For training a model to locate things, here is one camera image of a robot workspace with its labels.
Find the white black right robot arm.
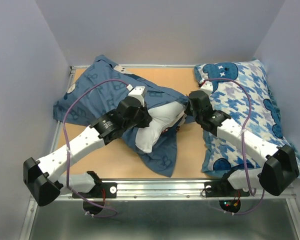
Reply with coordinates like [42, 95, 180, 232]
[185, 90, 300, 196]

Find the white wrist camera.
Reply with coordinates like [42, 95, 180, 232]
[199, 80, 213, 96]
[128, 86, 147, 106]

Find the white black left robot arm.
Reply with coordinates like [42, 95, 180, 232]
[23, 94, 152, 207]

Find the white pillow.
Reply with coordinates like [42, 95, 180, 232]
[135, 101, 185, 154]

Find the blue houndstooth bear pillow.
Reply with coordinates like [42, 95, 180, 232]
[194, 59, 293, 178]

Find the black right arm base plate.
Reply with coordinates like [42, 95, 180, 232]
[201, 180, 250, 198]

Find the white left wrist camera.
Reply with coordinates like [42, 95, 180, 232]
[128, 86, 147, 106]

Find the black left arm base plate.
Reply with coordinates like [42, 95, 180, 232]
[78, 182, 117, 199]

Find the blue letter-print pillowcase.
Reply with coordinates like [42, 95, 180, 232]
[52, 55, 193, 177]

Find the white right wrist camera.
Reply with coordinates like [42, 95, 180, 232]
[199, 80, 213, 96]

